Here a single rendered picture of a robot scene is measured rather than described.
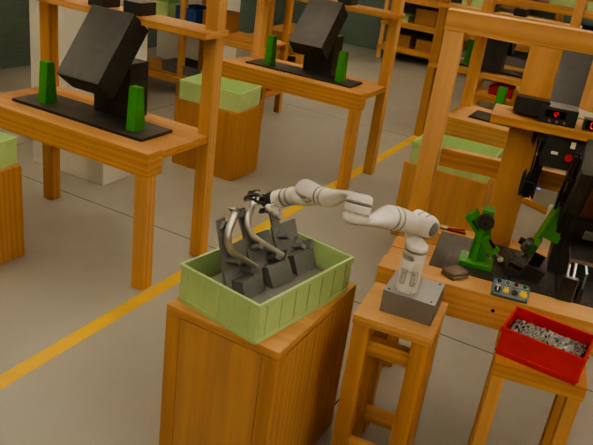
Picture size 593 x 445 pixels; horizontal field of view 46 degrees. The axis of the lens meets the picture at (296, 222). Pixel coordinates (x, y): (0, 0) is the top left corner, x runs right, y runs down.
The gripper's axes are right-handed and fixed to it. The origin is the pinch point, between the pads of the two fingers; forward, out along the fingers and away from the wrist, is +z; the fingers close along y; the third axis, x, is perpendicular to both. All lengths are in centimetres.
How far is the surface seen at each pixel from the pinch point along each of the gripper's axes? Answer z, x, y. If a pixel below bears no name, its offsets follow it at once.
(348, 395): -13, 53, -69
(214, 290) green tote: -0.7, 41.0, 3.1
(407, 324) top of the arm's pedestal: -45, 28, -57
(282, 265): -1.3, 15.0, -23.8
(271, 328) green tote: -15, 47, -17
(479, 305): -54, 3, -89
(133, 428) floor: 81, 85, -37
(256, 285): -1.0, 29.5, -14.4
